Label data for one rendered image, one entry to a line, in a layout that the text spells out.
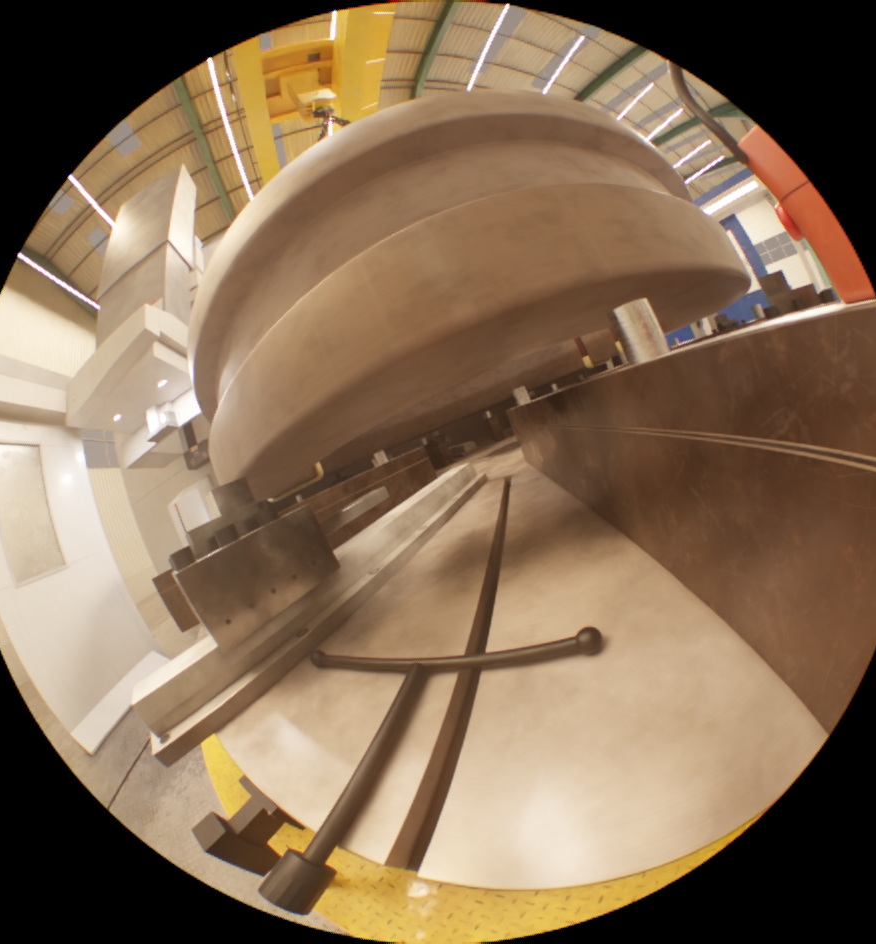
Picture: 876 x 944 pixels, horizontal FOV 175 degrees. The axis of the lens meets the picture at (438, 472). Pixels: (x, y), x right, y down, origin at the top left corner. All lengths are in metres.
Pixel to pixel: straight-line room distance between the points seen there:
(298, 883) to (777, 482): 0.64
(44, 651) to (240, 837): 2.18
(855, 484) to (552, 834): 0.40
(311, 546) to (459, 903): 0.96
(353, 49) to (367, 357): 10.97
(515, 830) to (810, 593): 0.37
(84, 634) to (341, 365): 2.66
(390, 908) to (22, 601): 2.46
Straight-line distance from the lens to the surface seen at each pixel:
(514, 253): 0.59
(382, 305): 0.58
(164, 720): 0.91
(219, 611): 0.76
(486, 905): 0.73
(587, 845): 0.38
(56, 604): 2.75
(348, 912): 0.85
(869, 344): 0.26
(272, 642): 0.89
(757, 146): 0.28
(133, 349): 2.66
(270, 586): 0.79
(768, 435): 0.32
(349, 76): 11.40
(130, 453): 3.80
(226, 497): 0.90
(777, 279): 1.42
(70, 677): 2.69
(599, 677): 0.46
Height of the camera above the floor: 0.69
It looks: 6 degrees down
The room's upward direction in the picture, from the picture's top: 24 degrees counter-clockwise
